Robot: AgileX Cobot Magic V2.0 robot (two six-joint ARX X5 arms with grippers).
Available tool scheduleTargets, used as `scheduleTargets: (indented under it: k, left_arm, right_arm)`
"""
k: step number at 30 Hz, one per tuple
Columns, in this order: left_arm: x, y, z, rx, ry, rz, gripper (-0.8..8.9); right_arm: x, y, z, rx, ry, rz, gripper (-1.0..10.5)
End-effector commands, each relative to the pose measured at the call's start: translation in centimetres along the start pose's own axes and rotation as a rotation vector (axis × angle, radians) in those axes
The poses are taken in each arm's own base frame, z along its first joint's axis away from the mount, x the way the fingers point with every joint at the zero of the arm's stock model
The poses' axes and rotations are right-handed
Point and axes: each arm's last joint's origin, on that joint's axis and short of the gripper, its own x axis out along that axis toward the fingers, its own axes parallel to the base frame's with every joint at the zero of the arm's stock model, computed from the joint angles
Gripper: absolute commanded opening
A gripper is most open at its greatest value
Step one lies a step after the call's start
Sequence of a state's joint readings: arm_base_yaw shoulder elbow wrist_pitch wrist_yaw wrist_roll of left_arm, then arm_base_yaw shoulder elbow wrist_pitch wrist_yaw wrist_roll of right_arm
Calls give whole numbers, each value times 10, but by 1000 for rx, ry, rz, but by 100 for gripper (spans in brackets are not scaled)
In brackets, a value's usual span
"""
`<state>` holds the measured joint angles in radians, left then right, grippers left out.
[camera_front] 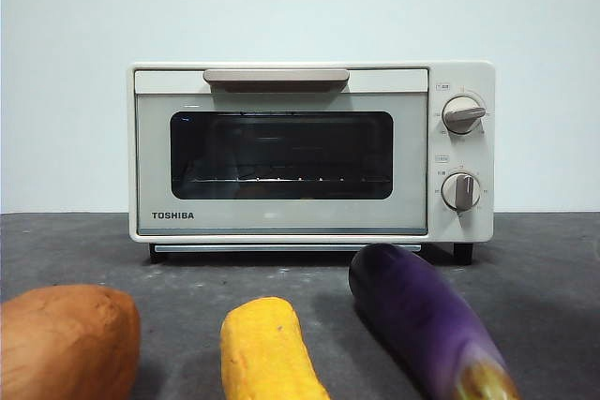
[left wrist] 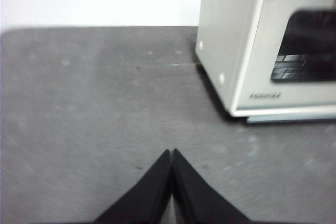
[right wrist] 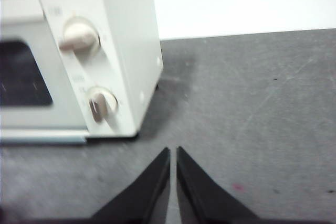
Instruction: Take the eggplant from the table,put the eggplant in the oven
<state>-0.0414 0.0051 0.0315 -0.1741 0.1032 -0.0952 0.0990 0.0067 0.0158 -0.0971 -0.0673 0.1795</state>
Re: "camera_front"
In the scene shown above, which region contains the glass oven door with handle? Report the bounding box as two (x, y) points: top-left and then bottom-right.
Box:
(133, 67), (430, 237)

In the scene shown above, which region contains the purple eggplant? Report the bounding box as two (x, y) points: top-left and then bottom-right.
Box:
(348, 243), (521, 400)

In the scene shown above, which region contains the cream Toshiba toaster oven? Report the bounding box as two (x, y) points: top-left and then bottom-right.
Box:
(126, 60), (497, 265)

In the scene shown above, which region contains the silver crumb tray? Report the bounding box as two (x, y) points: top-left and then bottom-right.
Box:
(153, 244), (422, 254)

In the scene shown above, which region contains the beige timer knob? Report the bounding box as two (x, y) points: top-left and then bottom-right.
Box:
(442, 171), (480, 212)

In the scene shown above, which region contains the beige temperature knob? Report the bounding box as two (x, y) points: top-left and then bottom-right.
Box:
(442, 96), (488, 135)

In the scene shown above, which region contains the yellow corn cob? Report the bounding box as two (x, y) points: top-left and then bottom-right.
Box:
(219, 296), (332, 400)

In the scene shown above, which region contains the brown sweet potato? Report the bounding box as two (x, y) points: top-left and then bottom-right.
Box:
(0, 283), (142, 400)

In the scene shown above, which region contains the metal wire oven rack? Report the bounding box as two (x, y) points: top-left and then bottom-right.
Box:
(175, 174), (390, 185)

